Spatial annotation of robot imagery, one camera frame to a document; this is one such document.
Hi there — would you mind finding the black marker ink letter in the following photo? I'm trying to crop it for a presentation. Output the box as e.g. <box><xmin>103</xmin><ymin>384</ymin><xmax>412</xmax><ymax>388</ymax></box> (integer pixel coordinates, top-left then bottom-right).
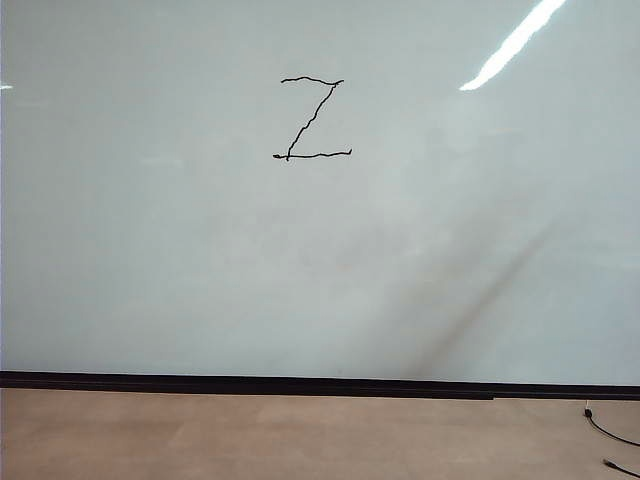
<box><xmin>272</xmin><ymin>75</ymin><xmax>354</xmax><ymax>163</ymax></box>

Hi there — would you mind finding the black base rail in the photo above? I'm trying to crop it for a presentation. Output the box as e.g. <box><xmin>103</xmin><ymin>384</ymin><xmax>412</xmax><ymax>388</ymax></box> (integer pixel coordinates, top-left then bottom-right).
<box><xmin>0</xmin><ymin>382</ymin><xmax>496</xmax><ymax>402</ymax></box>

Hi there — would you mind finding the white whiteboard with black frame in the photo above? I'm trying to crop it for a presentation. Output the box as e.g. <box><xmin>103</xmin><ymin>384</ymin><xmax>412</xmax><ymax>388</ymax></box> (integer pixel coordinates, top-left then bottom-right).
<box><xmin>0</xmin><ymin>0</ymin><xmax>640</xmax><ymax>401</ymax></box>

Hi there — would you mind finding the black looping cable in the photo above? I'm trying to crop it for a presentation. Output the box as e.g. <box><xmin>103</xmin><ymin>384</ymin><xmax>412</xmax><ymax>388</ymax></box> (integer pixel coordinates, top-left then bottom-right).
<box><xmin>582</xmin><ymin>406</ymin><xmax>640</xmax><ymax>447</ymax></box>

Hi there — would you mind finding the black cable with free plug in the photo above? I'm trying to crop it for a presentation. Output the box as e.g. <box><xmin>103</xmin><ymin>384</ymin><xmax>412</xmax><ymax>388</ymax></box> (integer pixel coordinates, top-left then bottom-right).
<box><xmin>602</xmin><ymin>456</ymin><xmax>640</xmax><ymax>477</ymax></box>

